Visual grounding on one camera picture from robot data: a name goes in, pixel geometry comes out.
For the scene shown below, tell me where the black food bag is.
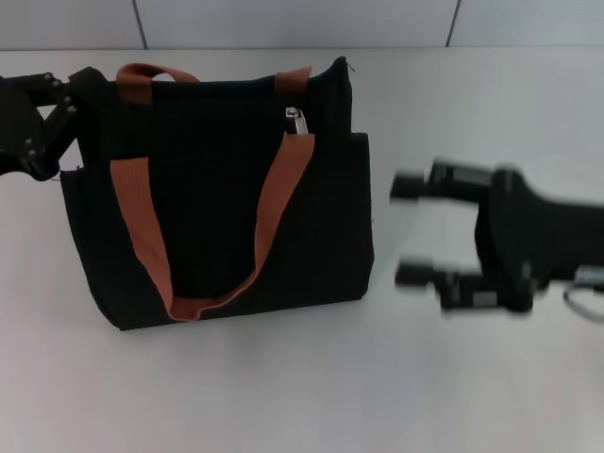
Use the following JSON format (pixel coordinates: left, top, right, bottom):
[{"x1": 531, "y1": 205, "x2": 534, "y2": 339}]
[{"x1": 59, "y1": 56, "x2": 377, "y2": 332}]

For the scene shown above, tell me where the black gripper cable, metal plug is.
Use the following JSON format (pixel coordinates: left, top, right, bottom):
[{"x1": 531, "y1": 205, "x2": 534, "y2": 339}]
[{"x1": 563, "y1": 266, "x2": 604, "y2": 325}]

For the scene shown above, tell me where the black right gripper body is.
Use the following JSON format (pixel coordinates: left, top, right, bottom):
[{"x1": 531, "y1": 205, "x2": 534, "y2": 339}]
[{"x1": 473, "y1": 163, "x2": 604, "y2": 316}]

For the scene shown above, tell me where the silver zipper pull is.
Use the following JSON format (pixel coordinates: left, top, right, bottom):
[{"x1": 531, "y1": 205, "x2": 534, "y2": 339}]
[{"x1": 284, "y1": 106, "x2": 310, "y2": 139}]

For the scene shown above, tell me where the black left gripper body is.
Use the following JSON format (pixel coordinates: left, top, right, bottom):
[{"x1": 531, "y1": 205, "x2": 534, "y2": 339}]
[{"x1": 0, "y1": 73, "x2": 48, "y2": 183}]

